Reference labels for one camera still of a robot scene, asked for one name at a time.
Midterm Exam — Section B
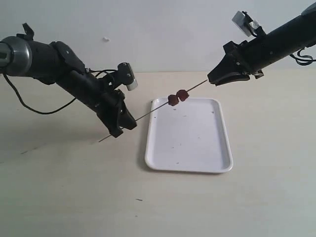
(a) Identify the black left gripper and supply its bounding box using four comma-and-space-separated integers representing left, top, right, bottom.
58, 70, 137, 138

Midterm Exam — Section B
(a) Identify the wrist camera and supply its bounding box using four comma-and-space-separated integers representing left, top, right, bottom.
118, 62, 138, 91
232, 11, 266, 38

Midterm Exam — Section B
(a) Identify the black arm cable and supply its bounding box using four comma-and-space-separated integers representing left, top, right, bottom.
290, 48, 314, 66
2, 23, 119, 116

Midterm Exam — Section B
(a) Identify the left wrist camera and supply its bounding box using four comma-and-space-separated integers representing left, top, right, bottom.
118, 62, 138, 91

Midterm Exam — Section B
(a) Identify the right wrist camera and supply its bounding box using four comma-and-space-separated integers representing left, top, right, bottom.
232, 11, 266, 38

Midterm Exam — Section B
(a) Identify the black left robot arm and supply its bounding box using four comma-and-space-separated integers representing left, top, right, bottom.
0, 36, 137, 137

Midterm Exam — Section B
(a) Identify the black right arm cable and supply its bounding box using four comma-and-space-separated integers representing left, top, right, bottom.
290, 48, 314, 66

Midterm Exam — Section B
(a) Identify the red jujube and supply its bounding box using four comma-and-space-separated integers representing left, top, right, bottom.
168, 94, 179, 106
176, 89, 189, 102

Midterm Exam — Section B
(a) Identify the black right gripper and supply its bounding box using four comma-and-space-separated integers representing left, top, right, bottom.
207, 40, 268, 86

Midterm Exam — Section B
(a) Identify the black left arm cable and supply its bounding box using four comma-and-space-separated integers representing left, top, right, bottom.
2, 23, 119, 116

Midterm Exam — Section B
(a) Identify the white rectangular plastic tray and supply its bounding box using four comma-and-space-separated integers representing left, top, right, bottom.
145, 97, 233, 174

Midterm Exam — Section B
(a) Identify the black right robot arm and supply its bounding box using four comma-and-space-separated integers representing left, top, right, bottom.
207, 4, 316, 86

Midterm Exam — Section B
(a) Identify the thin bamboo skewer stick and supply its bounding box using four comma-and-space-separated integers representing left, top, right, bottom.
98, 79, 209, 143

